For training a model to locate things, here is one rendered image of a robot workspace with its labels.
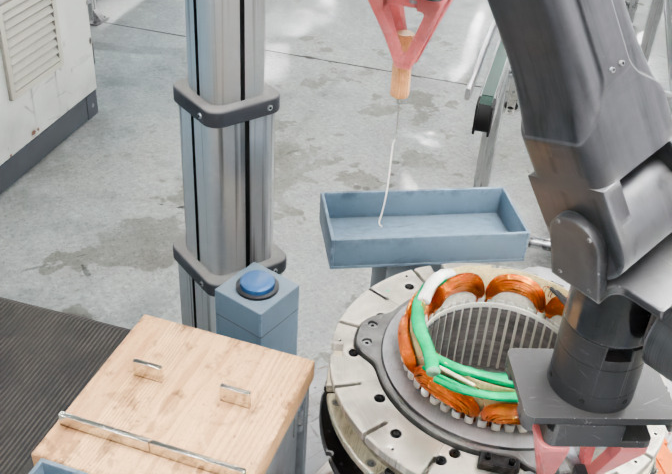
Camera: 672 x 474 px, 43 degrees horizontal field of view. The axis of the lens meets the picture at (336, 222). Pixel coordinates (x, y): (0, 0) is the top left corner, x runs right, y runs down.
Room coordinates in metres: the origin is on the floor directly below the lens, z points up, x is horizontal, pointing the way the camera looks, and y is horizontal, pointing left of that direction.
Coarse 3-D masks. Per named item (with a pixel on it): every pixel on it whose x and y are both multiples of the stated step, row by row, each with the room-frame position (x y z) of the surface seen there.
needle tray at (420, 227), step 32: (352, 192) 0.95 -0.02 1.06; (384, 192) 0.95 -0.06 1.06; (416, 192) 0.96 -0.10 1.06; (448, 192) 0.97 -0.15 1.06; (480, 192) 0.98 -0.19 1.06; (320, 224) 0.93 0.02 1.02; (352, 224) 0.93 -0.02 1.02; (384, 224) 0.93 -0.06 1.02; (416, 224) 0.94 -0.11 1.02; (448, 224) 0.94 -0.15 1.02; (480, 224) 0.95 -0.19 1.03; (512, 224) 0.93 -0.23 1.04; (352, 256) 0.84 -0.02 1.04; (384, 256) 0.85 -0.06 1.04; (416, 256) 0.85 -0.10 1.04; (448, 256) 0.86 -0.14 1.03; (480, 256) 0.87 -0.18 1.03; (512, 256) 0.88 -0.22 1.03
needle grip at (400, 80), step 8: (400, 32) 0.71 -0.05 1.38; (408, 32) 0.71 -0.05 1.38; (400, 40) 0.70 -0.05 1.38; (408, 40) 0.70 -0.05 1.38; (392, 64) 0.71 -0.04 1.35; (392, 72) 0.71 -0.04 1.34; (400, 72) 0.70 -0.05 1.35; (408, 72) 0.71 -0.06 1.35; (392, 80) 0.71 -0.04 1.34; (400, 80) 0.70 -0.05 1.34; (408, 80) 0.71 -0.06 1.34; (392, 88) 0.71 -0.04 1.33; (400, 88) 0.70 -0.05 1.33; (408, 88) 0.71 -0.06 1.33; (392, 96) 0.71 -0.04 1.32; (400, 96) 0.70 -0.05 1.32
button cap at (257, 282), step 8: (248, 272) 0.79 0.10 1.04; (256, 272) 0.79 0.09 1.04; (264, 272) 0.79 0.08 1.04; (240, 280) 0.78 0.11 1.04; (248, 280) 0.77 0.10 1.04; (256, 280) 0.77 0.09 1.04; (264, 280) 0.78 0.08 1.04; (272, 280) 0.78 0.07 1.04; (248, 288) 0.76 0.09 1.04; (256, 288) 0.76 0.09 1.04; (264, 288) 0.76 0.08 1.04; (272, 288) 0.77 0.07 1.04
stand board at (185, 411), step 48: (144, 336) 0.65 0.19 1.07; (192, 336) 0.65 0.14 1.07; (96, 384) 0.58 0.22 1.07; (144, 384) 0.58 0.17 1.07; (192, 384) 0.59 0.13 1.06; (240, 384) 0.59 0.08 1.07; (288, 384) 0.59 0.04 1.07; (48, 432) 0.52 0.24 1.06; (144, 432) 0.52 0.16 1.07; (192, 432) 0.53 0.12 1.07; (240, 432) 0.53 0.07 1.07
